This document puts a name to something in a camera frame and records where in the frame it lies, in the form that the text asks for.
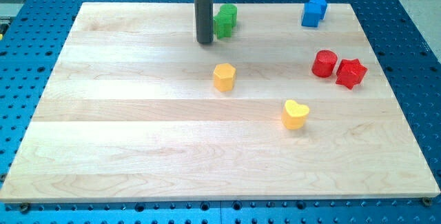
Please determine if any yellow hexagon block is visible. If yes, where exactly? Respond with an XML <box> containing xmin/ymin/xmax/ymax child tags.
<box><xmin>213</xmin><ymin>63</ymin><xmax>236</xmax><ymax>92</ymax></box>

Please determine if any yellow heart block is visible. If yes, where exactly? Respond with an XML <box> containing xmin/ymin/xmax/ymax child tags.
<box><xmin>281</xmin><ymin>99</ymin><xmax>310</xmax><ymax>130</ymax></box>

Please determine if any green star block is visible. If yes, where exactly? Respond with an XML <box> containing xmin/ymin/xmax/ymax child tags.
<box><xmin>214</xmin><ymin>13</ymin><xmax>232</xmax><ymax>39</ymax></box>

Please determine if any light wooden board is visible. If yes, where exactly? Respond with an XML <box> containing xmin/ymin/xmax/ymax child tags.
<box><xmin>1</xmin><ymin>3</ymin><xmax>440</xmax><ymax>203</ymax></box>

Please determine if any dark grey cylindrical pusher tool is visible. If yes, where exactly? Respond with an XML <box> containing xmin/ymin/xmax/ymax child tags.
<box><xmin>194</xmin><ymin>0</ymin><xmax>214</xmax><ymax>44</ymax></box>

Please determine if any red cylinder block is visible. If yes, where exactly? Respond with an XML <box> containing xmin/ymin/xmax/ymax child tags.
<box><xmin>311</xmin><ymin>50</ymin><xmax>338</xmax><ymax>78</ymax></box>

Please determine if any blue cube block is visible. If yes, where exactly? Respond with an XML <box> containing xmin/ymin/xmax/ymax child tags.
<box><xmin>301</xmin><ymin>3</ymin><xmax>321</xmax><ymax>28</ymax></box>

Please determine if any red star block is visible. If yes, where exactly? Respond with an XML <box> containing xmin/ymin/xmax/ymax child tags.
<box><xmin>336</xmin><ymin>59</ymin><xmax>368</xmax><ymax>90</ymax></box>

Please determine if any blue pentagon block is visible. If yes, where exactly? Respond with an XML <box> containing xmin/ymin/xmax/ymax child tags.
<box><xmin>309</xmin><ymin>0</ymin><xmax>327</xmax><ymax>20</ymax></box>

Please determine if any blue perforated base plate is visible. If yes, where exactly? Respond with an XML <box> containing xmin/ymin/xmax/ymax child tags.
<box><xmin>1</xmin><ymin>0</ymin><xmax>440</xmax><ymax>223</ymax></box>

